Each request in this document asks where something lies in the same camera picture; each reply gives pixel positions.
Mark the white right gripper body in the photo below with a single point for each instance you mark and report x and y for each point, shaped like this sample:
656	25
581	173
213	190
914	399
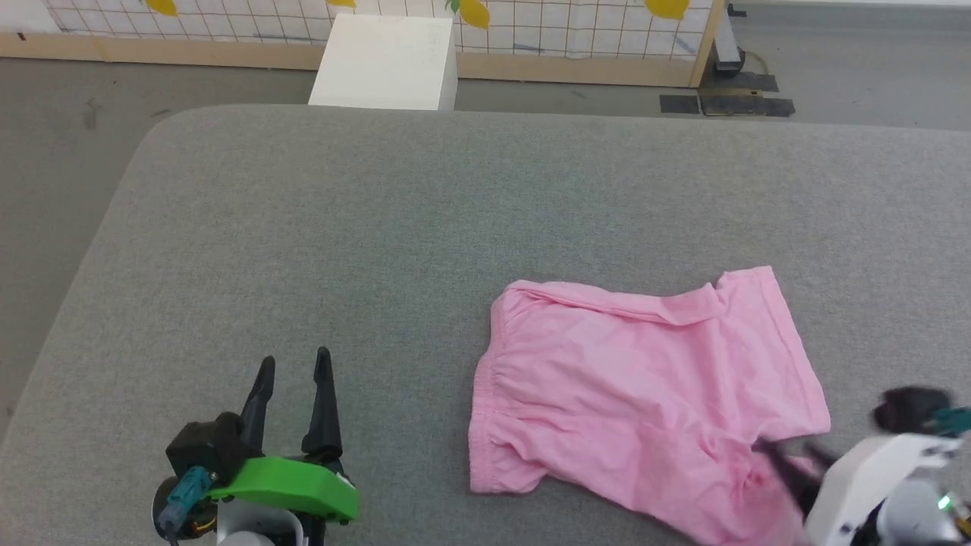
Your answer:
865	478

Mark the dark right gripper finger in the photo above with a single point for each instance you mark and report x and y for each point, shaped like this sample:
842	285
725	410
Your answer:
789	476
821	456

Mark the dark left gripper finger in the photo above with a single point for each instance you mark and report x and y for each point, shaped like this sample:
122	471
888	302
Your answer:
324	413
259	402

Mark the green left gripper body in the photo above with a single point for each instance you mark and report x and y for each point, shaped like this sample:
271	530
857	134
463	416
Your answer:
288	485

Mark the pink shorts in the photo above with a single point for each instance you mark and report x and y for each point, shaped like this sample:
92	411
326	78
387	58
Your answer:
637	394

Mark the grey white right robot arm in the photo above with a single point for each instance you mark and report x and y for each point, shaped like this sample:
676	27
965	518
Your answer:
922	516

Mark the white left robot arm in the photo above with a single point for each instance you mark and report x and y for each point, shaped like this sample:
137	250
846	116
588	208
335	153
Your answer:
258	527

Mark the white box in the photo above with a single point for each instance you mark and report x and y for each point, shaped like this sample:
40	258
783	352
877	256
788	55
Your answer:
387	64

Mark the black tape patch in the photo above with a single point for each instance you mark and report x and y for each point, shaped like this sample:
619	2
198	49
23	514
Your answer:
679	104

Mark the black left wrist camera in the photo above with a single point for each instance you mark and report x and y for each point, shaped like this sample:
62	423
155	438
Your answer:
203	449

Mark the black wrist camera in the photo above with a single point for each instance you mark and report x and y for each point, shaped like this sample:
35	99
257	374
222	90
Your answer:
909	409
203	449

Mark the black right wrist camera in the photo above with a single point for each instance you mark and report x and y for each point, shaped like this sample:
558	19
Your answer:
909	409

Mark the black floor base plate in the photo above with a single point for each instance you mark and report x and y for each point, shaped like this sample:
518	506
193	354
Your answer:
747	98

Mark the grey metal stand post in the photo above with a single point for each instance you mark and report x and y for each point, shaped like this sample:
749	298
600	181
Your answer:
728	45

